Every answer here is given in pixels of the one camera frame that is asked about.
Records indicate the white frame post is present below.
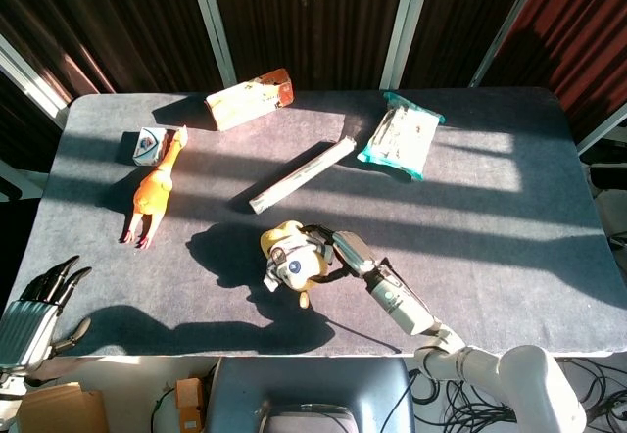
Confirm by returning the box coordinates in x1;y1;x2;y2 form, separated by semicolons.
467;0;548;89
575;117;627;156
379;0;435;91
0;35;70;128
185;0;239;89

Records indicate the dark blue table cloth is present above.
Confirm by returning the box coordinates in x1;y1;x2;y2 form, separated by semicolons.
0;87;627;359

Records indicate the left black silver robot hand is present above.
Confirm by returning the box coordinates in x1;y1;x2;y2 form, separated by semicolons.
0;255;93;371

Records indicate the red curtain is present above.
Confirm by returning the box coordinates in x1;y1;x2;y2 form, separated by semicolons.
482;0;627;143

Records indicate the orange rubber chicken toy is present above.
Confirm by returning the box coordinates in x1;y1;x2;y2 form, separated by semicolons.
120;125;190;251

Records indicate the long silver wrapped tube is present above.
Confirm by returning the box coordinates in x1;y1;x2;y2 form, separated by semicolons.
248;136;357;217

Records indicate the orange white carton box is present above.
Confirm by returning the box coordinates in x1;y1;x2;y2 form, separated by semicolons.
204;68;296;133

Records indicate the small white blue box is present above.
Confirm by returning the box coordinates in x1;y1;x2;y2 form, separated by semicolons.
131;126;170;168

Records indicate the teal edged snack packet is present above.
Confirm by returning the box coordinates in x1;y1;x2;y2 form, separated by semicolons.
356;90;446;183

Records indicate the dark brown curtain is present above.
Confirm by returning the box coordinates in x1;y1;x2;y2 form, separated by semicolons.
208;0;410;92
0;0;224;111
401;0;540;90

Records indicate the black cable tangle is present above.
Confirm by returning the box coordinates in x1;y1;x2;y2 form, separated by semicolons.
409;354;627;433

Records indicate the yellow white plush toy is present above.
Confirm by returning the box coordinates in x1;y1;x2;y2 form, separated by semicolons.
259;220;337;310

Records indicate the black chair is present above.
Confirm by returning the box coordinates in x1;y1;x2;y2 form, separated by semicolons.
580;148;627;251

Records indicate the brown cardboard box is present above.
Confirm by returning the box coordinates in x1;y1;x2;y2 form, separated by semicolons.
17;381;109;433

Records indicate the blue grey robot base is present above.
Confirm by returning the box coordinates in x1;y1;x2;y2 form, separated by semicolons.
204;357;416;433

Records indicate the orange floor device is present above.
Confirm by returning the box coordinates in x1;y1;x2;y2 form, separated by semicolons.
175;377;207;433

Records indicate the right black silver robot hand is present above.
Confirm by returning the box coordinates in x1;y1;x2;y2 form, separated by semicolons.
300;223;379;284

